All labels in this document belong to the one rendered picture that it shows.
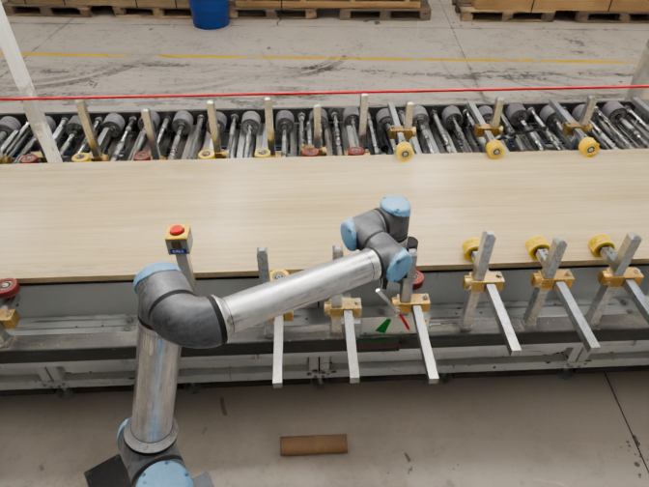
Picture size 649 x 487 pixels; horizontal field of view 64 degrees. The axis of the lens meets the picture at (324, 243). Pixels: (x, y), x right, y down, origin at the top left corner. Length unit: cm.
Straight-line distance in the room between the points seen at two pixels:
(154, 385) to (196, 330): 32
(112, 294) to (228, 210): 58
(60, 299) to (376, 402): 151
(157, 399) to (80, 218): 115
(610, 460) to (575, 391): 36
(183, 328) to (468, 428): 180
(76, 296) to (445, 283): 150
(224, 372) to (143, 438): 105
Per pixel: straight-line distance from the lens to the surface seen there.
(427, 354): 179
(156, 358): 137
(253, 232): 215
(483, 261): 184
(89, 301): 233
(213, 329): 115
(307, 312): 219
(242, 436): 260
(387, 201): 151
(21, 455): 288
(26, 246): 238
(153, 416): 153
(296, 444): 247
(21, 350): 227
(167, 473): 159
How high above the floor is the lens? 226
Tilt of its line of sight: 41 degrees down
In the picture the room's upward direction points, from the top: straight up
